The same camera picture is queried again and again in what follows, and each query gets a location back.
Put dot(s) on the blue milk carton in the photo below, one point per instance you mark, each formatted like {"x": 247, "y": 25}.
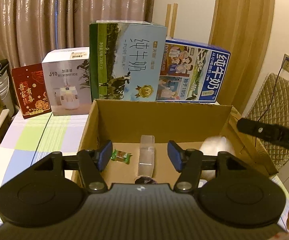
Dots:
{"x": 191, "y": 71}

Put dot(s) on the beige curtain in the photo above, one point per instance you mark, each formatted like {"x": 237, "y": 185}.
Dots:
{"x": 29, "y": 29}

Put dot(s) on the green light-blue milk carton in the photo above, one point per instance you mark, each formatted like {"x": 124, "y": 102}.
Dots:
{"x": 125, "y": 59}

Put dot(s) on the white humidifier box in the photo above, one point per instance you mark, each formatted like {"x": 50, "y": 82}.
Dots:
{"x": 67, "y": 81}

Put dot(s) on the wooden door panel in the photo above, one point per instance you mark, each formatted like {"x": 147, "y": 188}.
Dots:
{"x": 242, "y": 27}

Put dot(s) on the small clear plastic box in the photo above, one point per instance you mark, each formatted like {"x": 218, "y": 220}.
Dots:
{"x": 146, "y": 156}

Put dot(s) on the white knitted cloth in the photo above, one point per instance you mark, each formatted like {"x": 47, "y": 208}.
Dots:
{"x": 211, "y": 146}

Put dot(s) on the green candy packet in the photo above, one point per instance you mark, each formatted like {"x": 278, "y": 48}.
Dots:
{"x": 121, "y": 156}

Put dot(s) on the checked tablecloth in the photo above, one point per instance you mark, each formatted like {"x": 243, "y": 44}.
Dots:
{"x": 29, "y": 140}

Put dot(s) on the open brown cardboard box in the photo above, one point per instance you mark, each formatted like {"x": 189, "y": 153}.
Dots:
{"x": 188, "y": 124}

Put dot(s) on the red gift box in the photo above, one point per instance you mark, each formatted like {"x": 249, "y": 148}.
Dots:
{"x": 30, "y": 90}

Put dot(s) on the wooden sticks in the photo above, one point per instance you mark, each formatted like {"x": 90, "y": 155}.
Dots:
{"x": 170, "y": 19}

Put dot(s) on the wall socket with plug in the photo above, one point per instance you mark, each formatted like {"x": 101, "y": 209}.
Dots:
{"x": 285, "y": 65}

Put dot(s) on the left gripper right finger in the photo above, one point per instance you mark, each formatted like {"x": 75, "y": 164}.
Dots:
{"x": 188, "y": 163}

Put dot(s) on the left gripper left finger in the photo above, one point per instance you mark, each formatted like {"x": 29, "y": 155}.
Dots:
{"x": 91, "y": 164}

